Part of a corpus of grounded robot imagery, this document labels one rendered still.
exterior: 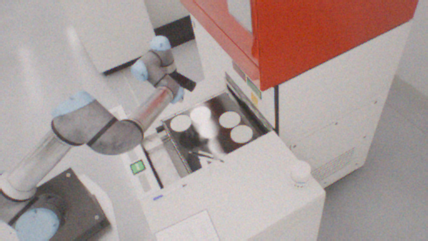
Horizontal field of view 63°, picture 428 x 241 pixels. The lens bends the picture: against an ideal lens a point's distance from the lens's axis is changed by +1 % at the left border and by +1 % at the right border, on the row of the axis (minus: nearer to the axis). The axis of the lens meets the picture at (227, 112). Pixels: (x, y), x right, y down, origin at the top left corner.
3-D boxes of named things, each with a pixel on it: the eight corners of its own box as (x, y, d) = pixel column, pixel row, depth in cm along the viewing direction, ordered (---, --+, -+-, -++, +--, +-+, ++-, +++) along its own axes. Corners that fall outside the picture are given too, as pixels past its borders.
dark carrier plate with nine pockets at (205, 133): (225, 92, 176) (225, 91, 175) (261, 137, 154) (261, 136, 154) (163, 121, 167) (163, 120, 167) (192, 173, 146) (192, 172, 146)
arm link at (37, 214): (43, 243, 122) (35, 256, 110) (12, 219, 120) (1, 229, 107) (68, 216, 126) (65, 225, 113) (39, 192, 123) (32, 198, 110)
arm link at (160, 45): (143, 43, 135) (157, 32, 139) (151, 64, 143) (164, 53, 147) (158, 49, 131) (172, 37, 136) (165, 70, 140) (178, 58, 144)
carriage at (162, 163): (156, 132, 169) (155, 129, 167) (185, 189, 146) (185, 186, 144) (141, 140, 167) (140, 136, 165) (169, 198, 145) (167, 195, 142)
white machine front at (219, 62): (203, 54, 209) (190, -5, 179) (278, 146, 159) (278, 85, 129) (198, 57, 208) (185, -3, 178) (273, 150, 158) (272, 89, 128)
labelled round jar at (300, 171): (301, 170, 133) (303, 156, 126) (313, 184, 129) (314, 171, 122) (286, 179, 131) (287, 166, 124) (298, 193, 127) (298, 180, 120)
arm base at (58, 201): (42, 242, 131) (37, 250, 122) (15, 212, 129) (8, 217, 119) (77, 214, 135) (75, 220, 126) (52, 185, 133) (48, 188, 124)
